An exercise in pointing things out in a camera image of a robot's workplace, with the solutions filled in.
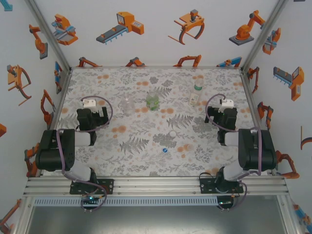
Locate white green label plastic bottle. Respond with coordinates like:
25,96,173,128
189,77,205,107

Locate grey metal sheet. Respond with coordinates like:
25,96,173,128
25,206,287,234

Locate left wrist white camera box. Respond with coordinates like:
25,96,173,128
82,98,96,110

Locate thin aluminium frame rail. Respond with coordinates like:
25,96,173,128
240,69,269,139
70,65,244,71
47,68,73,134

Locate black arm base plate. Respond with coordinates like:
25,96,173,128
199,179,244,195
70,179,115,195

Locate wide aluminium frame rail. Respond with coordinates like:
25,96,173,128
23,175,290,197

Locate aluminium frame post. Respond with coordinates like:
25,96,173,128
24,0,73,72
240,0,290,72
276,195,294,234
13,196,35,234

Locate grey slotted cable duct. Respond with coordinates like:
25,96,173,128
33,196,218,207

